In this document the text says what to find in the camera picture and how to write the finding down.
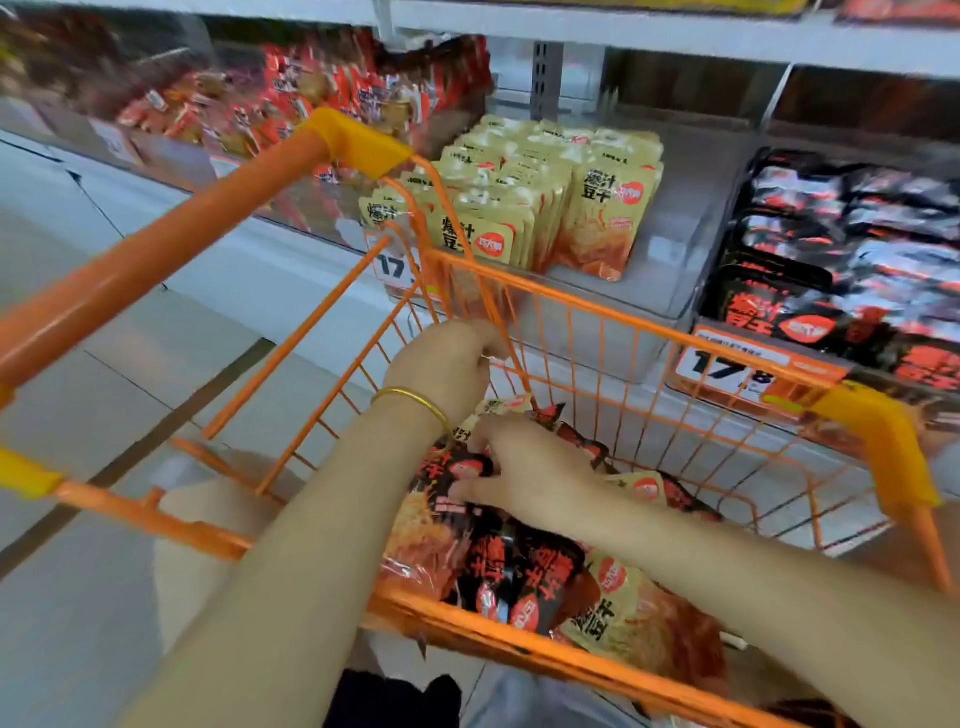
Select person's left hand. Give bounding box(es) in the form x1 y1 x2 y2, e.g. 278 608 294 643
382 318 512 429

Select person's right hand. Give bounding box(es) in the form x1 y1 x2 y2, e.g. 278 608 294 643
447 412 602 539

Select pile of black orange snacks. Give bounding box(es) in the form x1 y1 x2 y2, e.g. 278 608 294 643
382 397 729 692

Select yellow orange snack packet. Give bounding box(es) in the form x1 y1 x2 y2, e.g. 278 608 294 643
577 139 666 167
547 157 666 284
585 126 665 147

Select orange shopping cart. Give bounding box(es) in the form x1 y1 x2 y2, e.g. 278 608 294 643
0 105 954 728

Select person's right forearm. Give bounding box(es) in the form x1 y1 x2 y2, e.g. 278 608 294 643
577 480 960 728

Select person's left forearm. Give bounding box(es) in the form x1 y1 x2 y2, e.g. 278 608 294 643
120 397 452 728

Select orange price tag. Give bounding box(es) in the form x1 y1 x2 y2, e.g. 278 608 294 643
367 240 429 294
672 322 849 410

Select person's left leg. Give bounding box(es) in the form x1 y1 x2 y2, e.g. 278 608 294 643
150 480 287 647

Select black shorts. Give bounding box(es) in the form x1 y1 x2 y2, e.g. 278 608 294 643
322 667 857 728

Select pile of red tan packets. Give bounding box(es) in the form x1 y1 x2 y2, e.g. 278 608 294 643
117 37 494 167

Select stack of yellow trimmed packets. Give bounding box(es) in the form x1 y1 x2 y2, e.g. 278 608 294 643
510 0 812 17

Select heap of dark brown packets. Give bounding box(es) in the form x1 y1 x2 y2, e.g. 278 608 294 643
0 15 152 114

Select stack of orange trimmed packets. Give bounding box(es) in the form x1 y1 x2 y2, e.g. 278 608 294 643
832 0 960 24

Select gold bracelet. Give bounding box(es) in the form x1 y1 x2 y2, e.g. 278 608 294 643
372 385 455 437

